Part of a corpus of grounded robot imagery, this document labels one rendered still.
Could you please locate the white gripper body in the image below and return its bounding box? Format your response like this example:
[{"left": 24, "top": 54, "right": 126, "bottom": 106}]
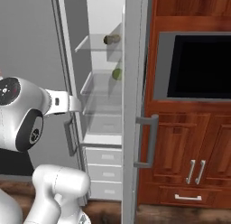
[{"left": 68, "top": 95, "right": 83, "bottom": 114}]

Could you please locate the white fridge drawer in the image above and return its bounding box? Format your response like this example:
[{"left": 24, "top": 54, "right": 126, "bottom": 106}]
[
  {"left": 88, "top": 180, "right": 123, "bottom": 201},
  {"left": 84, "top": 146, "right": 123, "bottom": 166},
  {"left": 87, "top": 163, "right": 123, "bottom": 183}
]

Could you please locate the grey open fridge door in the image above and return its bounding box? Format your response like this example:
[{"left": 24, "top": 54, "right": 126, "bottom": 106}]
[{"left": 121, "top": 0, "right": 153, "bottom": 224}]

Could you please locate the glass fridge shelf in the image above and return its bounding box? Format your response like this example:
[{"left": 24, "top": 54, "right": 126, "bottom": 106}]
[{"left": 74, "top": 33, "right": 124, "bottom": 53}]

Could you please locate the grey closed fridge door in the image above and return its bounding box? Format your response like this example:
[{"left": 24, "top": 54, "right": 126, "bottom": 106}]
[{"left": 0, "top": 0, "right": 88, "bottom": 177}]

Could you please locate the grey fridge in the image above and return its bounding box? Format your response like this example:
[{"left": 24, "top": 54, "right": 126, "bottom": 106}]
[{"left": 56, "top": 0, "right": 127, "bottom": 202}]

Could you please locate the wooden cupboard door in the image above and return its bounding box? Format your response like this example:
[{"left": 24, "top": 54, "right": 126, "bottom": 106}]
[
  {"left": 152, "top": 110, "right": 212, "bottom": 187},
  {"left": 209, "top": 112, "right": 231, "bottom": 187}
]

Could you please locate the green round food item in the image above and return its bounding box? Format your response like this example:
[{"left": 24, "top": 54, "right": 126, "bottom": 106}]
[{"left": 111, "top": 68, "right": 124, "bottom": 81}]

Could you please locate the built-in black oven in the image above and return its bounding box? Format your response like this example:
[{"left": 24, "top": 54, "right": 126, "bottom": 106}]
[{"left": 152, "top": 31, "right": 231, "bottom": 103}]

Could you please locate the wooden drawer front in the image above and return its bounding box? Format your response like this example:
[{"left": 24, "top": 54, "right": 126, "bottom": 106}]
[{"left": 158, "top": 185, "right": 225, "bottom": 208}]

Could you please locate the wooden cupboard above oven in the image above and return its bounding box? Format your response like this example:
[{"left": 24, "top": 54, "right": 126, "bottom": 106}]
[{"left": 154, "top": 0, "right": 231, "bottom": 18}]

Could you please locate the grey closed door handle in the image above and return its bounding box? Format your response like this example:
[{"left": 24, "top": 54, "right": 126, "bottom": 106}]
[{"left": 63, "top": 117, "right": 79, "bottom": 158}]

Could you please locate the grey open door handle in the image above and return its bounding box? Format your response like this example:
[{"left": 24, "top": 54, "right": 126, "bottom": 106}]
[{"left": 133, "top": 114, "right": 160, "bottom": 169}]

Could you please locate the silver cupboard door handle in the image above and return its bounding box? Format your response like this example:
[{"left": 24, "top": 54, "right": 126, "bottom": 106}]
[
  {"left": 185, "top": 159, "right": 197, "bottom": 185},
  {"left": 194, "top": 159, "right": 207, "bottom": 186}
]

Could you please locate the silver drawer handle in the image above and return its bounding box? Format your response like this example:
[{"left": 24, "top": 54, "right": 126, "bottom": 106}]
[{"left": 174, "top": 193, "right": 203, "bottom": 202}]

